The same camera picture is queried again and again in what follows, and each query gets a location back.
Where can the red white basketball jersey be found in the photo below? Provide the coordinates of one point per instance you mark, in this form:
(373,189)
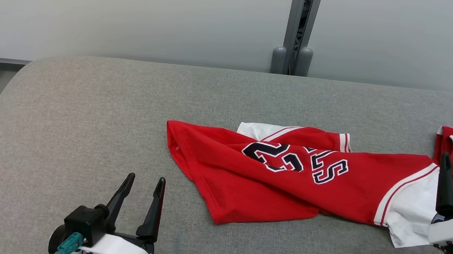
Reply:
(246,179)

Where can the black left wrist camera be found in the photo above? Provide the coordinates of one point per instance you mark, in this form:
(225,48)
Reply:
(84,219)

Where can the grey round post cap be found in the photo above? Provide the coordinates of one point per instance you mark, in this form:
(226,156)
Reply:
(278,61)
(304,63)

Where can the grey metal partition post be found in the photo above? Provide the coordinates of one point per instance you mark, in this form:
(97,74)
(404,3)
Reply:
(299,17)

